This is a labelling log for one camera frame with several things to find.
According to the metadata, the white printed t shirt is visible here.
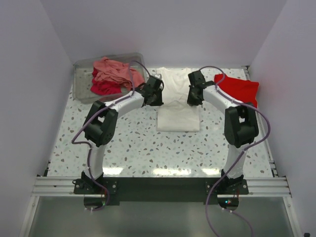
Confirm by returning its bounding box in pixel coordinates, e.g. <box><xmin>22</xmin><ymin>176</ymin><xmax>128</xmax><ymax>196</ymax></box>
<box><xmin>156</xmin><ymin>67</ymin><xmax>200</xmax><ymax>132</ymax></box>

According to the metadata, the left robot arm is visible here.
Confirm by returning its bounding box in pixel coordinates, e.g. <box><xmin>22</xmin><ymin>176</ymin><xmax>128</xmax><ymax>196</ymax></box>
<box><xmin>73</xmin><ymin>76</ymin><xmax>164</xmax><ymax>194</ymax></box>

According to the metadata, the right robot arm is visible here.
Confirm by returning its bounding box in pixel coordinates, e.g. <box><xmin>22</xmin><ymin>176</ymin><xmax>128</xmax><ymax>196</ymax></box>
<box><xmin>187</xmin><ymin>70</ymin><xmax>259</xmax><ymax>194</ymax></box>

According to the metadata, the bright red folded t shirt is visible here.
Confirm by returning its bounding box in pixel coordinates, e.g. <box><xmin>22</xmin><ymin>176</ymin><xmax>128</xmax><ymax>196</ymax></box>
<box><xmin>219</xmin><ymin>75</ymin><xmax>260</xmax><ymax>108</ymax></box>

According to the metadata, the pink t shirt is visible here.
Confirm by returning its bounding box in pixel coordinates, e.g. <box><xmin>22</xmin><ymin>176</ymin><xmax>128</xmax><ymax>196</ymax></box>
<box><xmin>92</xmin><ymin>57</ymin><xmax>145</xmax><ymax>90</ymax></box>

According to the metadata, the dark red t shirt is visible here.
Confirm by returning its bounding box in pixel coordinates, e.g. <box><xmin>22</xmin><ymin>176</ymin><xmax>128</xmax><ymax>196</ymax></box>
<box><xmin>90</xmin><ymin>68</ymin><xmax>121</xmax><ymax>96</ymax></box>

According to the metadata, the clear plastic bin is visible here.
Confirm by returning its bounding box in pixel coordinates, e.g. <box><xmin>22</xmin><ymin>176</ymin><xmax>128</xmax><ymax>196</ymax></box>
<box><xmin>73</xmin><ymin>52</ymin><xmax>144</xmax><ymax>104</ymax></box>

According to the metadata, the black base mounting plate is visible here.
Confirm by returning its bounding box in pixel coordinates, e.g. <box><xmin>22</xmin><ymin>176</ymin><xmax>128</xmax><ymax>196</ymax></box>
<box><xmin>82</xmin><ymin>177</ymin><xmax>249</xmax><ymax>207</ymax></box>

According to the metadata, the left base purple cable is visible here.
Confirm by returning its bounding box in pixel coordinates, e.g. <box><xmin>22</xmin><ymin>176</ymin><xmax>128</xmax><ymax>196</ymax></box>
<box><xmin>83</xmin><ymin>182</ymin><xmax>112</xmax><ymax>212</ymax></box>

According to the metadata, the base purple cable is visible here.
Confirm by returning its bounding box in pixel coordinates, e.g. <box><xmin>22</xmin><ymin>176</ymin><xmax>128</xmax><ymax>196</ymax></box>
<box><xmin>204</xmin><ymin>170</ymin><xmax>255</xmax><ymax>237</ymax></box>
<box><xmin>83</xmin><ymin>182</ymin><xmax>112</xmax><ymax>212</ymax></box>

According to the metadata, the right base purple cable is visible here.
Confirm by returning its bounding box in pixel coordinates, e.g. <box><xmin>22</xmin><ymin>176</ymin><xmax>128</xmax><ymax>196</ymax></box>
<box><xmin>204</xmin><ymin>170</ymin><xmax>255</xmax><ymax>237</ymax></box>

